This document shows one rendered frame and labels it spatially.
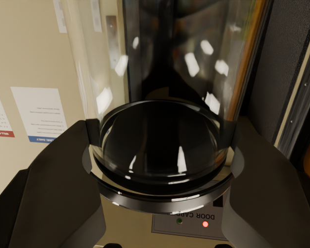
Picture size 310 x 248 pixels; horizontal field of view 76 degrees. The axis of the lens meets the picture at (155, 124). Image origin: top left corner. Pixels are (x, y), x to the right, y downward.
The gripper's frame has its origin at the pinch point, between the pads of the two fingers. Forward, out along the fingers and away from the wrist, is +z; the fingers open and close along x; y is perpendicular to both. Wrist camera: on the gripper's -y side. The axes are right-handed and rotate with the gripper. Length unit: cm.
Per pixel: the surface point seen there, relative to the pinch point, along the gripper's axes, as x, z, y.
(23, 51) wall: -50, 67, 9
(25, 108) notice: -56, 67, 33
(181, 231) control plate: 4.3, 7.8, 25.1
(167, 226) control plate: 2.0, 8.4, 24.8
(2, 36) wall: -56, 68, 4
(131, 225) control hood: -4.0, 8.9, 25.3
